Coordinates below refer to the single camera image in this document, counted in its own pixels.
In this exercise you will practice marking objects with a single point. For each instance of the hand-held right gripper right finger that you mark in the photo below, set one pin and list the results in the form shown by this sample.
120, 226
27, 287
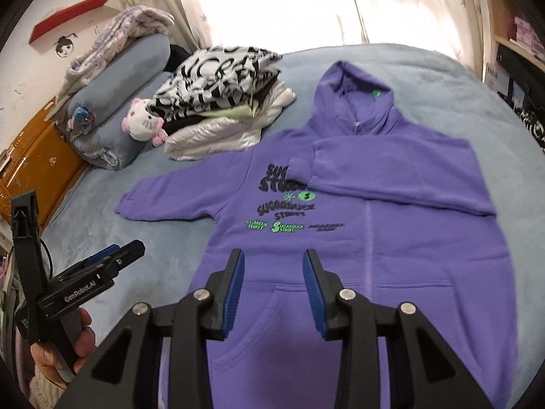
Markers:
313, 294

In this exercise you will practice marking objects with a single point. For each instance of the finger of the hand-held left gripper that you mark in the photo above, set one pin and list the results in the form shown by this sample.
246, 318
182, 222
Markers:
130, 253
102, 255

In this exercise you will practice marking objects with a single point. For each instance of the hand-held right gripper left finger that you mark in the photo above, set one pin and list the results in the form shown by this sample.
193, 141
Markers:
233, 302

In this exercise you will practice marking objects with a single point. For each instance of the purple printed hoodie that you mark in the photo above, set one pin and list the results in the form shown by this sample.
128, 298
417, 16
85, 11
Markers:
383, 243

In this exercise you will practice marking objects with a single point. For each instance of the person's left forearm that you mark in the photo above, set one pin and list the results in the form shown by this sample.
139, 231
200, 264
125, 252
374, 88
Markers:
47, 394

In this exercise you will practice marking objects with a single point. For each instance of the person's left hand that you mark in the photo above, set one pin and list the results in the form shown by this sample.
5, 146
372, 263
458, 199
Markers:
83, 341

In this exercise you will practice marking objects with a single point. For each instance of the orange wooden cabinet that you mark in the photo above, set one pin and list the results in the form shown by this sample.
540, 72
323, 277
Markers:
34, 157

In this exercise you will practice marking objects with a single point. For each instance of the white pink plush toy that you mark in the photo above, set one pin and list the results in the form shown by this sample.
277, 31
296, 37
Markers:
142, 121

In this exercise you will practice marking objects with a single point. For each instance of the white puffy jacket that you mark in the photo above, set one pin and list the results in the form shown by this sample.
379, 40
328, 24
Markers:
213, 136

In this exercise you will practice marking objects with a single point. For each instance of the light green garment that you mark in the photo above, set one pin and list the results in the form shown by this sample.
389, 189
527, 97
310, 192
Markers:
234, 113

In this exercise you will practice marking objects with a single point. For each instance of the rolled blue-grey blanket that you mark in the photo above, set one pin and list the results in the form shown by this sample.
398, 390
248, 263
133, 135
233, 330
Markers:
127, 72

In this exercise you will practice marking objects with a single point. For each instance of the purple white patterned quilt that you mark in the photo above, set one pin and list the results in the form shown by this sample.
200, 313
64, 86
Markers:
115, 30

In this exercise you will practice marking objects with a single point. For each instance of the bed with blue-grey sheet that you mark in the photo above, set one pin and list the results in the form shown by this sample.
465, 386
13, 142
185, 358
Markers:
489, 106

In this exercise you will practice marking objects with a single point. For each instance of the white printed box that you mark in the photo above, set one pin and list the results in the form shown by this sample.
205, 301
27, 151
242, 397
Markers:
496, 76

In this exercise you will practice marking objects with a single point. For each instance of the floral sheer curtain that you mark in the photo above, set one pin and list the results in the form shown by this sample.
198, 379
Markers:
276, 4

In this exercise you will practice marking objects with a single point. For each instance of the wooden shelf unit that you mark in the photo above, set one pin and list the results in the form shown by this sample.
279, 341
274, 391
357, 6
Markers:
496, 17

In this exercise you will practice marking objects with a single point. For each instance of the pink boxes on shelf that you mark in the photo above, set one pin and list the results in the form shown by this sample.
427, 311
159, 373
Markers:
526, 34

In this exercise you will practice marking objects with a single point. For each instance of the cartoon face wall sticker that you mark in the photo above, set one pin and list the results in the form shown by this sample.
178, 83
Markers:
64, 46

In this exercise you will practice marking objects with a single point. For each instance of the red wall shelf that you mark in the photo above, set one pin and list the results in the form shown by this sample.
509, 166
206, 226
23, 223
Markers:
64, 17

